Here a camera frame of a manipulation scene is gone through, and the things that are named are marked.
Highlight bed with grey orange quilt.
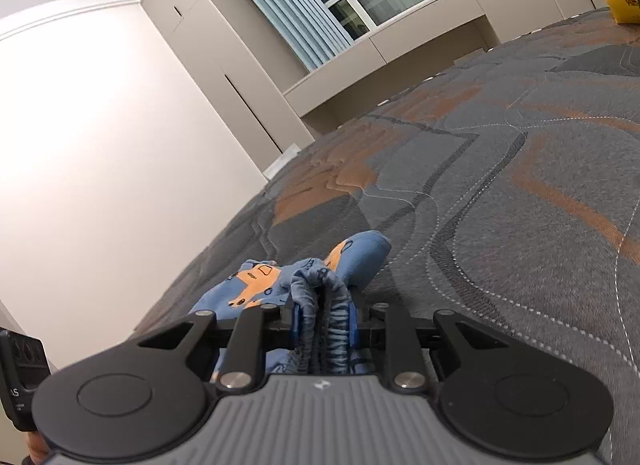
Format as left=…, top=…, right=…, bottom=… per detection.
left=134, top=5, right=640, bottom=465

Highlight beige built-in wardrobe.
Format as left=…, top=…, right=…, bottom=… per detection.
left=139, top=0, right=613, bottom=183

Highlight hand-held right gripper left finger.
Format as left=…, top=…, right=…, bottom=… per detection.
left=136, top=302, right=304, bottom=391

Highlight blue pants with orange print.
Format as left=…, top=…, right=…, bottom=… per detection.
left=187, top=231, right=393, bottom=377

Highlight light blue curtain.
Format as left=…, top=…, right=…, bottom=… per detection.
left=210, top=0, right=359, bottom=72

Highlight white sheet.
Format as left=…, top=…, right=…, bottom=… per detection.
left=264, top=144, right=302, bottom=180

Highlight person's left hand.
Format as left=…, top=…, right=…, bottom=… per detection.
left=22, top=432, right=52, bottom=465

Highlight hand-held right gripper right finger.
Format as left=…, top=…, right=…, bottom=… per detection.
left=346, top=303, right=507, bottom=391

